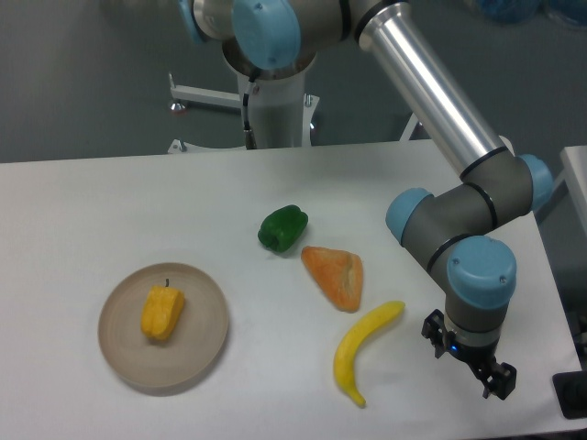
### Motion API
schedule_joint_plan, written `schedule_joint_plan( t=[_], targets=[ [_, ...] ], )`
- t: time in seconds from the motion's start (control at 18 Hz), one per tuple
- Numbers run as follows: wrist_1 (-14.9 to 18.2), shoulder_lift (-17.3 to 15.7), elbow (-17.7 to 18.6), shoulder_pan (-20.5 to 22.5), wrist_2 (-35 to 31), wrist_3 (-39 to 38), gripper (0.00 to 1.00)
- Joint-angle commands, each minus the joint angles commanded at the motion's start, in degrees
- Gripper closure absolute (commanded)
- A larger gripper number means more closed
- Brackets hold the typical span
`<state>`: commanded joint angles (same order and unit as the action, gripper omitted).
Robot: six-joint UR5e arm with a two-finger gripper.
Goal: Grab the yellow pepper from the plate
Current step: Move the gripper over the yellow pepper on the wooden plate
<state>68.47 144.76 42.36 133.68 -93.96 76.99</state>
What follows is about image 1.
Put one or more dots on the black device at table edge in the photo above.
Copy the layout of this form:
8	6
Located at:
570	388

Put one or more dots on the orange bread wedge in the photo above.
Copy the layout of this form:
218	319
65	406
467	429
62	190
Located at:
338	273

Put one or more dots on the yellow bell pepper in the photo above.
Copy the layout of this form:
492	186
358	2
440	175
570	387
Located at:
161	312

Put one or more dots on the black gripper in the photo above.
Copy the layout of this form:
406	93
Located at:
498	379

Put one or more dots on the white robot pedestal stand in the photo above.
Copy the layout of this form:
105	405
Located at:
276	113

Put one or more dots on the blue plastic bag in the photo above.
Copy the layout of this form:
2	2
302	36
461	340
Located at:
570	13

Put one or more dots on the green bell pepper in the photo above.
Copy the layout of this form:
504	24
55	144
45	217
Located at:
280	230

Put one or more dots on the beige round plate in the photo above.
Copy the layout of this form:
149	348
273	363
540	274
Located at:
168	367

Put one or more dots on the yellow banana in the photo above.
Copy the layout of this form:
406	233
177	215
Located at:
350	344

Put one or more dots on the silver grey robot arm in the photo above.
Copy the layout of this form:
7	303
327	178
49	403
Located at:
267	42

